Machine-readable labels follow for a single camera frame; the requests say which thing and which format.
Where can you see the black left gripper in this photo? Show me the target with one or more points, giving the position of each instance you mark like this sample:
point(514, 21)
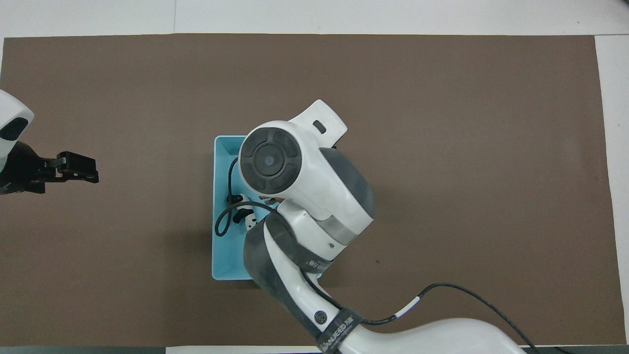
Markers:
point(24, 169)

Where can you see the black white panda toy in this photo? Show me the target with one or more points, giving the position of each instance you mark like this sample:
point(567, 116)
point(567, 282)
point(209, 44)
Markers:
point(250, 223)

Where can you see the orange tiger toy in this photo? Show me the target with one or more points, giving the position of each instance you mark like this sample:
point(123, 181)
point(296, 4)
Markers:
point(269, 200)

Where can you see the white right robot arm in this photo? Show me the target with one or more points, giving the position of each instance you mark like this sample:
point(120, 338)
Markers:
point(314, 177)

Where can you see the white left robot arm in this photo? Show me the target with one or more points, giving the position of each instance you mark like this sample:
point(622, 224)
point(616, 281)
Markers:
point(10, 113)

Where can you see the light blue storage box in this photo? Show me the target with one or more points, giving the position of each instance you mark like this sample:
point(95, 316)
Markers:
point(228, 260)

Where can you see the brown table mat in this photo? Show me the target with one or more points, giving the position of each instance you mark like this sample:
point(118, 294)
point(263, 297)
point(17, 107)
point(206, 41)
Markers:
point(467, 147)

